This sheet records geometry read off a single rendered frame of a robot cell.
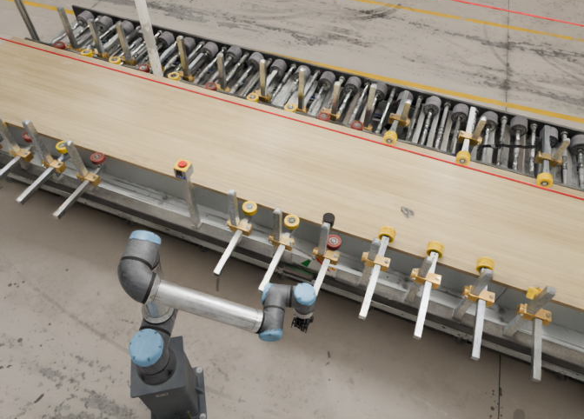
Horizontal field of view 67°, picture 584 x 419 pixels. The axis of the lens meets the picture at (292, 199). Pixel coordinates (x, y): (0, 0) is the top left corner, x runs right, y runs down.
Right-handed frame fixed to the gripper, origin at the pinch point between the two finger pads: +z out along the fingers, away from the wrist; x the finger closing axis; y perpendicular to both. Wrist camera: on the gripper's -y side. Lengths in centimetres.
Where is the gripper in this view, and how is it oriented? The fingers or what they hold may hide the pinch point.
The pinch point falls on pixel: (302, 323)
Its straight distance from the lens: 216.3
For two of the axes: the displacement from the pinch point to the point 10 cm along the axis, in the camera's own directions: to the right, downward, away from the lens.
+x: 9.3, 3.0, -2.1
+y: -3.6, 7.2, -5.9
